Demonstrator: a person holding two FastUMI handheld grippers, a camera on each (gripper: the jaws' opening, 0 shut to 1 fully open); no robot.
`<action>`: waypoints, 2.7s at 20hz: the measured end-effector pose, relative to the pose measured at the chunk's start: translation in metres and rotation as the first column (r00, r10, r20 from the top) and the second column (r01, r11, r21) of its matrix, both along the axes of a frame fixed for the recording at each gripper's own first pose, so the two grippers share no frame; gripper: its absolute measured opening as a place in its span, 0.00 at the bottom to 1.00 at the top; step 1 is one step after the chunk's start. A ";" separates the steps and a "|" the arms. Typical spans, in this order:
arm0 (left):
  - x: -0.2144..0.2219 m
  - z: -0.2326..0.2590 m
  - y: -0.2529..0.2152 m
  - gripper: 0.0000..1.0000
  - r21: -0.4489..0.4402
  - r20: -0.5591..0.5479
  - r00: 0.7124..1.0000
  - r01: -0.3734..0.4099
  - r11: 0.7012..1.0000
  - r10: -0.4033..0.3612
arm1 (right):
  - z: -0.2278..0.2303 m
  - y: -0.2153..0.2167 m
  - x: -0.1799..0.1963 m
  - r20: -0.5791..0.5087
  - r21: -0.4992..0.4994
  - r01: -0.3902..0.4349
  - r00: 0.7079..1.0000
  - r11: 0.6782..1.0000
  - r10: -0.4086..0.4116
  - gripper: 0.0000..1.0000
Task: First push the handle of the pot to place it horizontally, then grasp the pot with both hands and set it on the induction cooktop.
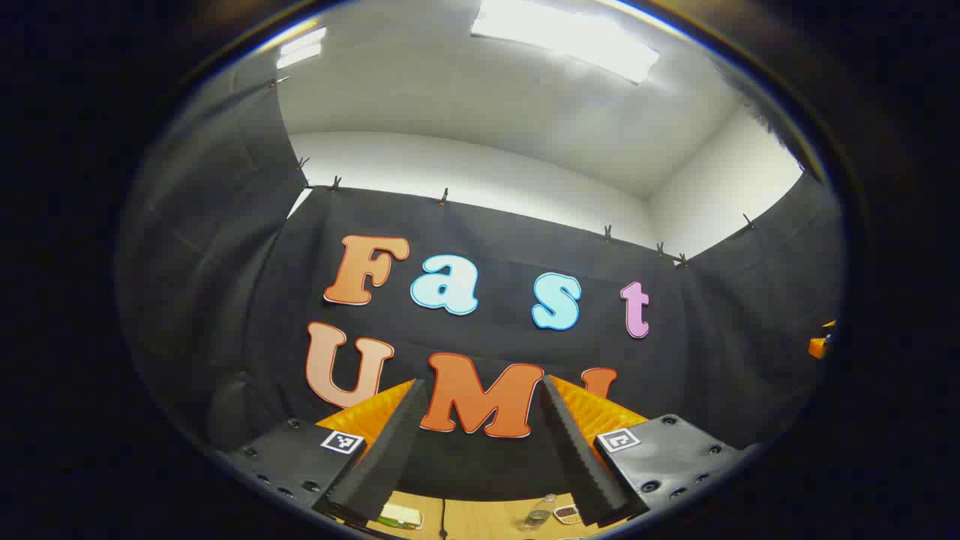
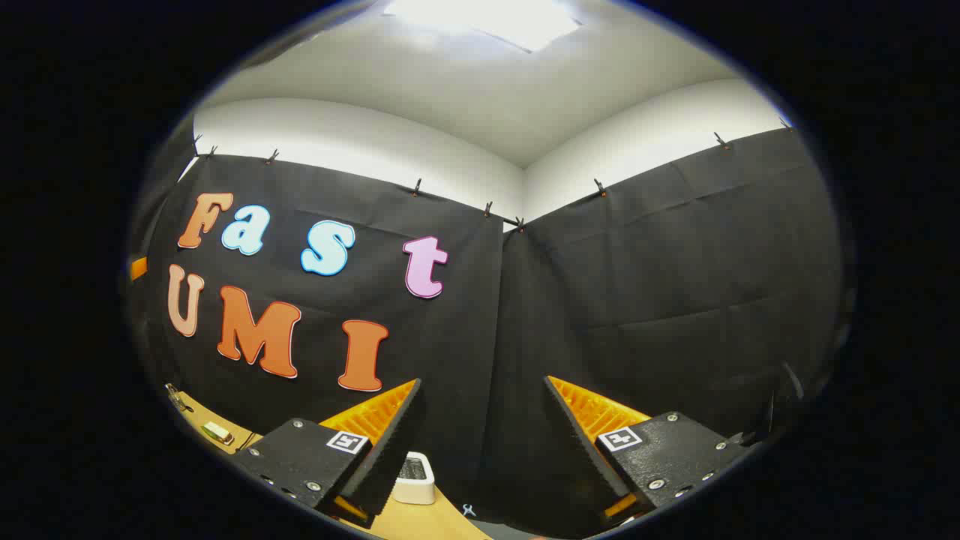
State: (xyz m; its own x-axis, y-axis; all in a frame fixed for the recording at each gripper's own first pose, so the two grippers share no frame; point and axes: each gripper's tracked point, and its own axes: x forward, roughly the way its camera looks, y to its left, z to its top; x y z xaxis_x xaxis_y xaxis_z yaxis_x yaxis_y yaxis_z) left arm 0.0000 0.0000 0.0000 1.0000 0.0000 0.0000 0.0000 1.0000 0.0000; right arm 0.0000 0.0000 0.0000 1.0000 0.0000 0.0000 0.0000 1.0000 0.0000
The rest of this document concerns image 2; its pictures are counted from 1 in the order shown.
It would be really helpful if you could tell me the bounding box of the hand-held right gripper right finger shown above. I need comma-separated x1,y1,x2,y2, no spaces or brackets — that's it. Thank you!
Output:
544,375,752,527

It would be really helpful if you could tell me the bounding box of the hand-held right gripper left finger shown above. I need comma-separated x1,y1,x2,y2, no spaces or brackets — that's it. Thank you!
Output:
234,379,423,530

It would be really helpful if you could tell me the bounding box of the white toaster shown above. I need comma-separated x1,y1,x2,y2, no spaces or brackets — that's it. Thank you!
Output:
392,451,437,506

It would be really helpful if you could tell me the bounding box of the black backdrop cloth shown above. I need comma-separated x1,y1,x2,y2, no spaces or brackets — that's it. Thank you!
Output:
127,124,845,537

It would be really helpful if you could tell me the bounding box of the row of black cloth clips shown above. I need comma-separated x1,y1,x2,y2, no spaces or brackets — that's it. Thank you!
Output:
191,118,794,232

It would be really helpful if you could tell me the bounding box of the ceiling light panel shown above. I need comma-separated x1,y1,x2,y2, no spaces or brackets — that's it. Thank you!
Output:
382,0,582,53

